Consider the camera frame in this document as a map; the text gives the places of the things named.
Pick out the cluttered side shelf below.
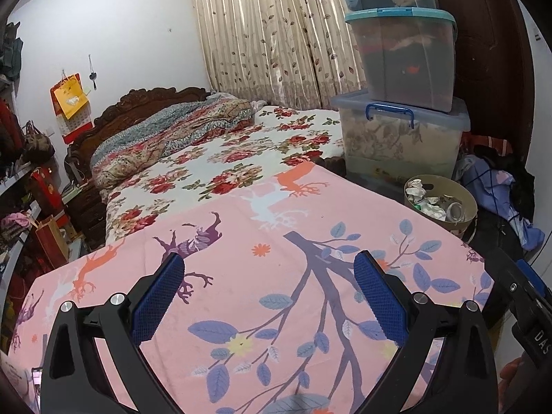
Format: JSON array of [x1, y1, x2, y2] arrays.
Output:
[[1, 21, 53, 353]]

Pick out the teal lid storage box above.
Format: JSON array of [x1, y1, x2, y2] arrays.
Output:
[[345, 8, 456, 112]]

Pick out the floral red white quilt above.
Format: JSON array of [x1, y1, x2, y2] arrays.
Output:
[[106, 106, 343, 243]]

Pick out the beige round trash bin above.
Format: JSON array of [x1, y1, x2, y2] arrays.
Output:
[[403, 175, 477, 238]]

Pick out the person's right hand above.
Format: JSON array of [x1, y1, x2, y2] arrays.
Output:
[[499, 352, 535, 413]]

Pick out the folded patchwork blanket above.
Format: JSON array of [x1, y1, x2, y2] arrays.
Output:
[[91, 93, 255, 191]]

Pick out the red gift bag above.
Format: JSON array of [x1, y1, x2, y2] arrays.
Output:
[[36, 216, 69, 268]]

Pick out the orange wall calendar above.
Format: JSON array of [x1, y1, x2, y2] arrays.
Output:
[[50, 73, 90, 121]]

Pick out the blue clothes pile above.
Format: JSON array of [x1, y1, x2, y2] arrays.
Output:
[[454, 154, 544, 252]]

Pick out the carved dark wooden headboard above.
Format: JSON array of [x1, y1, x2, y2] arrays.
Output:
[[63, 87, 209, 181]]

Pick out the hanging keys on wall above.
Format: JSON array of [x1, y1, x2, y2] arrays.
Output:
[[88, 54, 97, 90]]

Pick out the beige leaf pattern curtain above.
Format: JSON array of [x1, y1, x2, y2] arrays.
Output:
[[193, 0, 367, 109]]

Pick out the blue lid storage box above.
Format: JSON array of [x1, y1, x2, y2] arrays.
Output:
[[331, 90, 471, 186]]

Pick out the pink tree print bedsheet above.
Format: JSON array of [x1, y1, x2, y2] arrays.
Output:
[[8, 165, 493, 413]]

